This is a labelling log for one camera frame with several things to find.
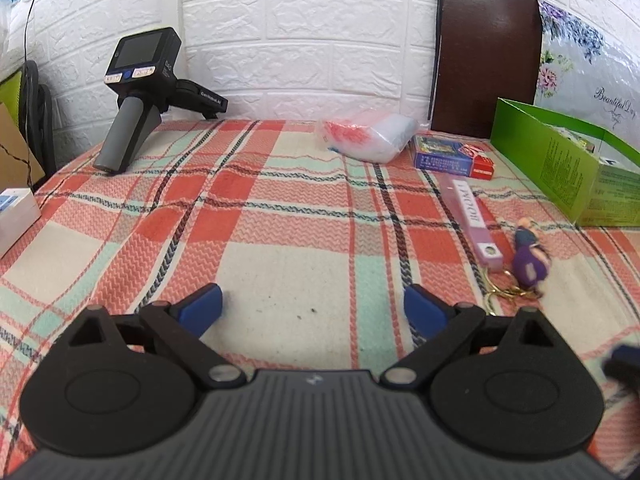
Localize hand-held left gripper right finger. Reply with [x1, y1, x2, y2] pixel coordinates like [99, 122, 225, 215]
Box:
[380, 284, 558, 388]

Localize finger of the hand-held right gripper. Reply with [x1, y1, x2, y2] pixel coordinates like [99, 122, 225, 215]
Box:
[602, 344, 640, 396]

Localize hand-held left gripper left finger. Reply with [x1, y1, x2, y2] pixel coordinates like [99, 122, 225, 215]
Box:
[67, 282, 246, 386]

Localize pink key tag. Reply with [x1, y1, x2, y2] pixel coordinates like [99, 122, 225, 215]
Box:
[450, 177, 503, 273]

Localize purple doll keychain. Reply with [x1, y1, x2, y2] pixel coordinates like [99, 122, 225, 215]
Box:
[482, 216, 551, 316]

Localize blue playing card box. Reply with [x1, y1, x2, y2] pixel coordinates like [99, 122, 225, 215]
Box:
[412, 134, 473, 177]

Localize red playing card box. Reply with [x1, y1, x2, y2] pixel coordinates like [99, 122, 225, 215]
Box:
[460, 142, 496, 181]

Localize green cardboard box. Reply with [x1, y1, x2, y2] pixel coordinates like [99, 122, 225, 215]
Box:
[490, 98, 640, 228]

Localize plaid blanket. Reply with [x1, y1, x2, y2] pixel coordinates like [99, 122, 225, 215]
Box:
[0, 117, 640, 480]

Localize clear plastic zip bags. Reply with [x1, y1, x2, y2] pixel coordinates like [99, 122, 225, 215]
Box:
[317, 110, 421, 165]

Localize white box blue label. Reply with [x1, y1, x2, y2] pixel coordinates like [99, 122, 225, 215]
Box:
[0, 187, 42, 258]

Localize small brown cardboard box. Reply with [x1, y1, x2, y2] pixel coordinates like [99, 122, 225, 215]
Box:
[0, 102, 33, 196]

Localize lime green panel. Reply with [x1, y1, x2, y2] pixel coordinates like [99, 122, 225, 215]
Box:
[0, 70, 23, 116]

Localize floral printed storage bag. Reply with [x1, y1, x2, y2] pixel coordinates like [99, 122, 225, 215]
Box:
[535, 0, 640, 143]

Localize black camera device grey handle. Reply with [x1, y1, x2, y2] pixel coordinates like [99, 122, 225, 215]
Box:
[92, 27, 228, 175]

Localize black cable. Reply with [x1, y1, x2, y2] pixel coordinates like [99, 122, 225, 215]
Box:
[20, 0, 51, 91]

